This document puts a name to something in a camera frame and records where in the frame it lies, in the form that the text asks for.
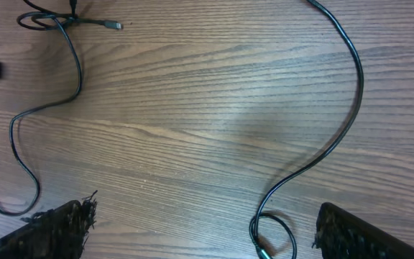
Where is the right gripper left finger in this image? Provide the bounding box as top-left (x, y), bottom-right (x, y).
top-left (0, 195), bottom-right (97, 259)

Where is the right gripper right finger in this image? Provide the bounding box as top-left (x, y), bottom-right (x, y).
top-left (314, 202), bottom-right (414, 259)

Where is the thick black usb-c cable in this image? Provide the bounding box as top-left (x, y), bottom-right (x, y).
top-left (249, 0), bottom-right (365, 259)

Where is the thin black usb cable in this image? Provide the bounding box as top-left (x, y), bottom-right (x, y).
top-left (0, 0), bottom-right (124, 217)

